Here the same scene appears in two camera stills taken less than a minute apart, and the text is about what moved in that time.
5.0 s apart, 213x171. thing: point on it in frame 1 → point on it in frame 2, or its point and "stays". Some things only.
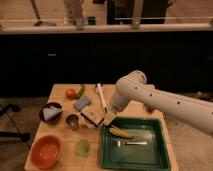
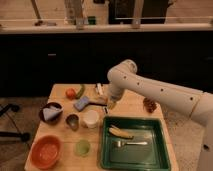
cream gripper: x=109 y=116 → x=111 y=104
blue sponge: x=81 y=103 stays
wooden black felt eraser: x=91 y=117 → x=98 y=100
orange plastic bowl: x=46 y=151 stays
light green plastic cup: x=82 y=147 stays
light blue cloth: x=50 y=112 stays
